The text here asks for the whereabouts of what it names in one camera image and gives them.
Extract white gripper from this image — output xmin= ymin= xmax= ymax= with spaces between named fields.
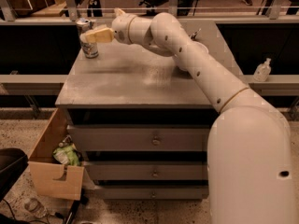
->
xmin=79 ymin=7 xmax=135 ymax=45

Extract redbull can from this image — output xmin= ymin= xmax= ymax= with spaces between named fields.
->
xmin=76 ymin=18 xmax=100 ymax=60

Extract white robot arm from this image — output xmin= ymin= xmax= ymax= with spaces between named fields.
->
xmin=81 ymin=9 xmax=298 ymax=224

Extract dark blue snack bag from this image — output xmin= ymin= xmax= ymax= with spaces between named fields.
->
xmin=190 ymin=28 xmax=201 ymax=41

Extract white bowl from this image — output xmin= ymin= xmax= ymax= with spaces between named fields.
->
xmin=173 ymin=41 xmax=209 ymax=72

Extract grey drawer cabinet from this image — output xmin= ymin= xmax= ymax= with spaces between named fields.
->
xmin=56 ymin=21 xmax=241 ymax=190

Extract top grey drawer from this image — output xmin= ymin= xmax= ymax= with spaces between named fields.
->
xmin=67 ymin=125 xmax=209 ymax=152

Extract grey drawer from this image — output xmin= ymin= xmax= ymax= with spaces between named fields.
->
xmin=95 ymin=185 xmax=208 ymax=200
xmin=83 ymin=161 xmax=207 ymax=181
xmin=67 ymin=125 xmax=209 ymax=152

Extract green snack bag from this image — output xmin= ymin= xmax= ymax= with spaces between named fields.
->
xmin=52 ymin=146 xmax=80 ymax=166

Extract middle grey drawer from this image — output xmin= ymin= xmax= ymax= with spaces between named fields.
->
xmin=83 ymin=161 xmax=207 ymax=181

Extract cardboard box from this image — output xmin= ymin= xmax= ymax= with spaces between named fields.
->
xmin=28 ymin=109 xmax=84 ymax=201

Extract hand sanitizer bottle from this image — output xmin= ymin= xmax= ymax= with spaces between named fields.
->
xmin=253 ymin=58 xmax=271 ymax=82

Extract bottom grey drawer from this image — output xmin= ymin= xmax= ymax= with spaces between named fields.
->
xmin=95 ymin=185 xmax=208 ymax=200

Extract clear plastic bottle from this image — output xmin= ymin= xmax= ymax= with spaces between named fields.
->
xmin=24 ymin=198 xmax=48 ymax=219

